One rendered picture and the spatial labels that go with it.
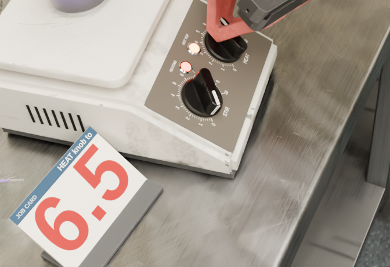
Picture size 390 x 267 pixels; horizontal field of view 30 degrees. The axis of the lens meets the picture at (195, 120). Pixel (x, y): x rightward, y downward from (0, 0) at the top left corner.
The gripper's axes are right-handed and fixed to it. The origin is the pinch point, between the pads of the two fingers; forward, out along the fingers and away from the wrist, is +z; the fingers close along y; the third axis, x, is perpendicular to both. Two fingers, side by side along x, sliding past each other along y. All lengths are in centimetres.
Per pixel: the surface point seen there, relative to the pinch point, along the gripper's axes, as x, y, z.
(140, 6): -4.8, 4.1, 0.8
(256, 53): 3.0, -2.1, 1.3
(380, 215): 30, -58, 64
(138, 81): -0.2, 8.2, 1.5
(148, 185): 5.7, 10.1, 6.4
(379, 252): 34, -51, 63
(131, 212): 6.5, 12.5, 6.6
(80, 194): 3.3, 14.8, 6.5
